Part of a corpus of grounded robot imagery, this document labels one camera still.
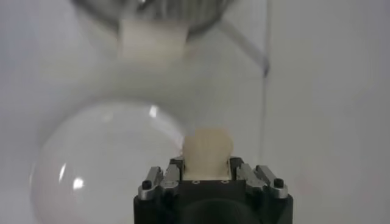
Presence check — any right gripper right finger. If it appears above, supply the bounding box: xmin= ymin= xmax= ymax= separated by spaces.
xmin=228 ymin=156 xmax=289 ymax=201

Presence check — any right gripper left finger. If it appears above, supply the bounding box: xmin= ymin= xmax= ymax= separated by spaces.
xmin=138 ymin=156 xmax=186 ymax=201

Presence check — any white steamed baozi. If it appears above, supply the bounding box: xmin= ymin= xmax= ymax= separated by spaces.
xmin=182 ymin=127 xmax=235 ymax=181

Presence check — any stainless steel steamer basket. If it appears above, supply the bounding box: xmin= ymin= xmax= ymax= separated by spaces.
xmin=71 ymin=0 xmax=237 ymax=60

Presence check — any white round plate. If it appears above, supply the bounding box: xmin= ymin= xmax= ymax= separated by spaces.
xmin=29 ymin=101 xmax=191 ymax=224

